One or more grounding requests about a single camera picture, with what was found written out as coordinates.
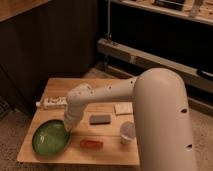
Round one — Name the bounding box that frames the grey rectangular sponge block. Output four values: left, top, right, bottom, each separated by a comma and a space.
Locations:
89, 115, 111, 125

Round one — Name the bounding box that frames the metal shelf rail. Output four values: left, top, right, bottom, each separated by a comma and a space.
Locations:
97, 38, 213, 94

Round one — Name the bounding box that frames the white tube package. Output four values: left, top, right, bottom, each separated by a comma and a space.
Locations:
36, 96, 67, 109

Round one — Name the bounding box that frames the red orange carrot toy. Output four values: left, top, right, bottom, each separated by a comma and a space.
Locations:
80, 140, 103, 149

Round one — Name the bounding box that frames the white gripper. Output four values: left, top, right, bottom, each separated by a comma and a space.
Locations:
64, 111, 82, 132

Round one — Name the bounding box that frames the white plastic cup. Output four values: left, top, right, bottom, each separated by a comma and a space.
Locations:
120, 121, 136, 144

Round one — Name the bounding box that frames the green ceramic bowl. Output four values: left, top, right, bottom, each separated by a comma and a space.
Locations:
32, 119, 70, 157

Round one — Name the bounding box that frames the wooden upper shelf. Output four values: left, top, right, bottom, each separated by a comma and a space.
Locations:
112, 0, 213, 26

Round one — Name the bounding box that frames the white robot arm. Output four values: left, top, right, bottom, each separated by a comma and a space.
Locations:
64, 68, 198, 171

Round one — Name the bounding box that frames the wooden table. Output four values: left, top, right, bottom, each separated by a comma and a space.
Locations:
16, 77, 141, 167

